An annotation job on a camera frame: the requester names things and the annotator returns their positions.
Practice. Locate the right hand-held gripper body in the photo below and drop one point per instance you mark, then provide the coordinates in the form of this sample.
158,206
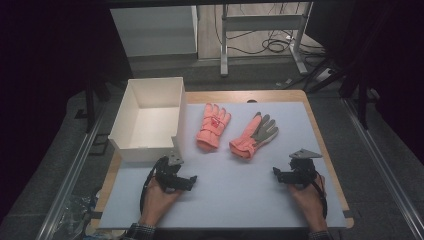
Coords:
301,173

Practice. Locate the dark metal stand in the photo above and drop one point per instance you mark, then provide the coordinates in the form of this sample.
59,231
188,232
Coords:
362,100
90,106

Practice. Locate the pink glove with red patch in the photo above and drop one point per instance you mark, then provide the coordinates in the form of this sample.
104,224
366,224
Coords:
211,128

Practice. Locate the light blue table mat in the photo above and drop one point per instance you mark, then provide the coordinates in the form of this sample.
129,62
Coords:
233,186

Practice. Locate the person's left hand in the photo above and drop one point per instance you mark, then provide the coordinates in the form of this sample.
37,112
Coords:
156,203

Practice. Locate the grey metal desk frame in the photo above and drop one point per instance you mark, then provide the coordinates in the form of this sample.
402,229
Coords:
261,23

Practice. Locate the white cabinet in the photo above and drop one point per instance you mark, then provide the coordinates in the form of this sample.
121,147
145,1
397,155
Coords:
153,31

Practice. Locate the clear plastic bag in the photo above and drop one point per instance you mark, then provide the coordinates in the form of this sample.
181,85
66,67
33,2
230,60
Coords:
78,216

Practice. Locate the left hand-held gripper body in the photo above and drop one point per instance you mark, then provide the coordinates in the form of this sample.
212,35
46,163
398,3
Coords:
166,173

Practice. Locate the person's right hand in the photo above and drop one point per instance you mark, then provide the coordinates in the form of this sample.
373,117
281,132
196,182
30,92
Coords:
311,203

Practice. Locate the white power strip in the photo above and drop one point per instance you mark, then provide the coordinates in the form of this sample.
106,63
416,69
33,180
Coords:
324,75

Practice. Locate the pink glove with grey palm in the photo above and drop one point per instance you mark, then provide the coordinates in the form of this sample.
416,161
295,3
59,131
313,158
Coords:
253,136

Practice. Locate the aluminium rail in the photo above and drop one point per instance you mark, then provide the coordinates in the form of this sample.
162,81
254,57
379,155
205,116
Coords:
71,180
383,163

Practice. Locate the white box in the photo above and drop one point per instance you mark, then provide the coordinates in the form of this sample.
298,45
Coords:
150,123

